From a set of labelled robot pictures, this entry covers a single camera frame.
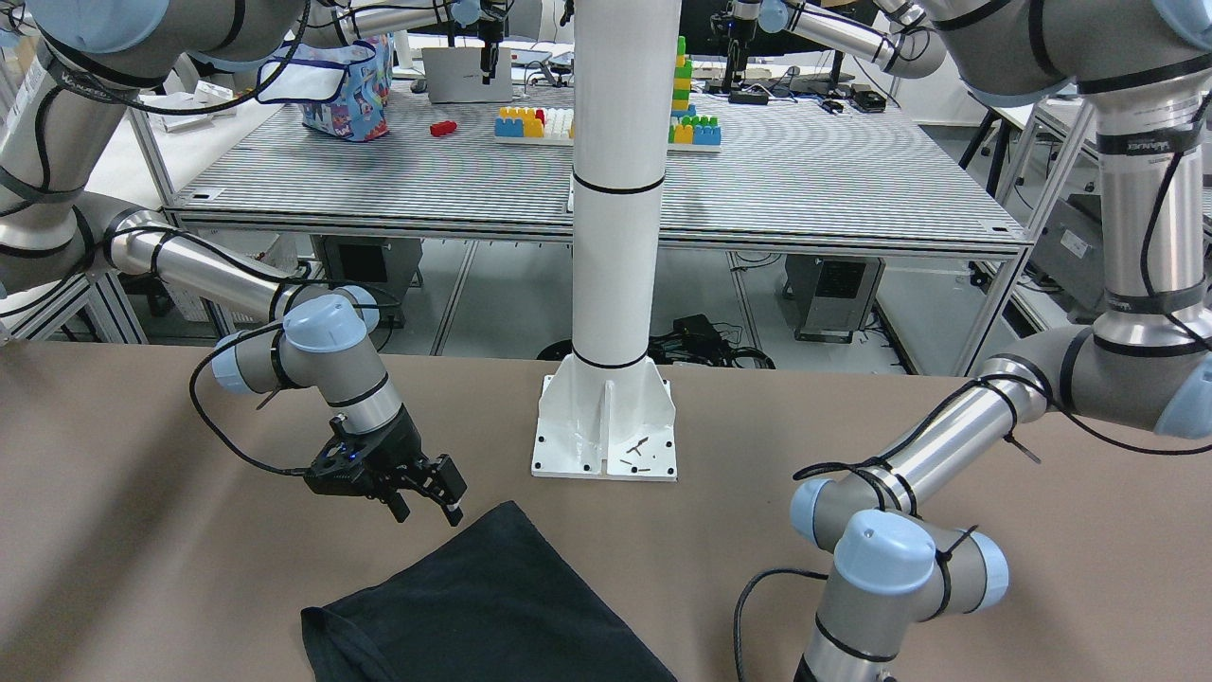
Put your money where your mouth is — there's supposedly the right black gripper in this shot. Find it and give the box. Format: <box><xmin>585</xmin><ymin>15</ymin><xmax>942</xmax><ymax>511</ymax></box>
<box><xmin>359</xmin><ymin>407</ymin><xmax>467</xmax><ymax>528</ymax></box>

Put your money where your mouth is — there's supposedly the black printed t-shirt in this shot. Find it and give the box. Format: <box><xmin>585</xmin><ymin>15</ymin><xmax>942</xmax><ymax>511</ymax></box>
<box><xmin>301</xmin><ymin>502</ymin><xmax>671</xmax><ymax>681</ymax></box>

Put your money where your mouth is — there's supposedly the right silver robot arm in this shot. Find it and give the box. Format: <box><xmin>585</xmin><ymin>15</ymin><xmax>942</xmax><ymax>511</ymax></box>
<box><xmin>1</xmin><ymin>1</ymin><xmax>467</xmax><ymax>525</ymax></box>

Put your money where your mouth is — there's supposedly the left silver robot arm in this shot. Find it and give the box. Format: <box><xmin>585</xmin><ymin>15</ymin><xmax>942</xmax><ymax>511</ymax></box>
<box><xmin>791</xmin><ymin>1</ymin><xmax>1210</xmax><ymax>681</ymax></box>

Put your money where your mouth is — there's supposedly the white central pillar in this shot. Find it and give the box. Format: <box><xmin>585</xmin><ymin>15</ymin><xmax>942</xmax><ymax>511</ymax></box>
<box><xmin>531</xmin><ymin>1</ymin><xmax>681</xmax><ymax>482</ymax></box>

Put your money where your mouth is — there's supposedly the red toy block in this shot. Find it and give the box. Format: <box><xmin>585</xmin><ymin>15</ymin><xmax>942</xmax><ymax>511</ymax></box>
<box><xmin>429</xmin><ymin>120</ymin><xmax>458</xmax><ymax>137</ymax></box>

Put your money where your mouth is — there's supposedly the toy block set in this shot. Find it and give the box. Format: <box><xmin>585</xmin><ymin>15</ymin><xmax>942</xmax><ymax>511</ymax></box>
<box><xmin>492</xmin><ymin>23</ymin><xmax>724</xmax><ymax>157</ymax></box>

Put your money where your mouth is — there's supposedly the colourful patterned bag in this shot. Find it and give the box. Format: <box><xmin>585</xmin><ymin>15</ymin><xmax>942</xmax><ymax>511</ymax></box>
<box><xmin>256</xmin><ymin>34</ymin><xmax>394</xmax><ymax>142</ymax></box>

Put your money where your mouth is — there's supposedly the grey striped back table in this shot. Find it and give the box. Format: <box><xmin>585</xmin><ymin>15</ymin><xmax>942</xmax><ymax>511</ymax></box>
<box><xmin>166</xmin><ymin>81</ymin><xmax>1033</xmax><ymax>378</ymax></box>

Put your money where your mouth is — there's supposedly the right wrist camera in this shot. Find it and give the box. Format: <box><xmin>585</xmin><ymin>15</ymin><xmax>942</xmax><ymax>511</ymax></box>
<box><xmin>303</xmin><ymin>437</ymin><xmax>375</xmax><ymax>497</ymax></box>

